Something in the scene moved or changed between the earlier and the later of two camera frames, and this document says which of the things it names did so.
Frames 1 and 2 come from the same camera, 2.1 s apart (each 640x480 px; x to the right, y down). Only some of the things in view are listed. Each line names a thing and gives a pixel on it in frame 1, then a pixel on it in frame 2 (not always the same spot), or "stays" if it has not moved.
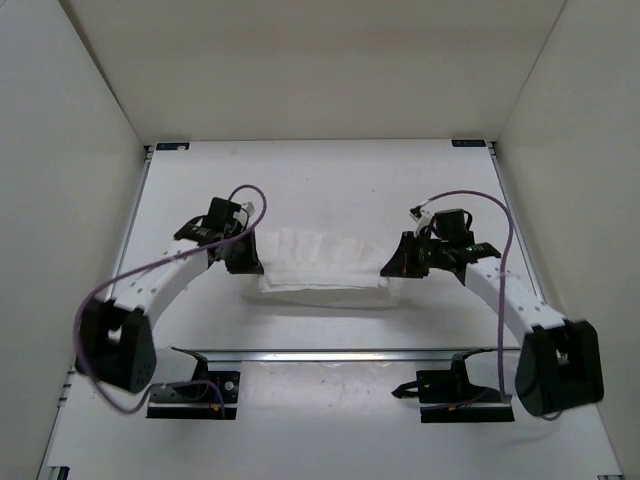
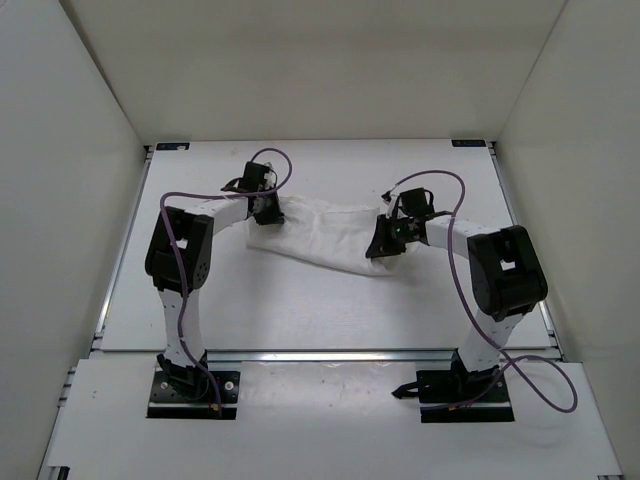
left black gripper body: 241,254 → 271,212
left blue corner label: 172,146 stays
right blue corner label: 468,143 stays
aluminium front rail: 328,355 stays
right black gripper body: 421,255 → 394,234
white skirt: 322,267 → 324,232
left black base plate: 209,395 stays
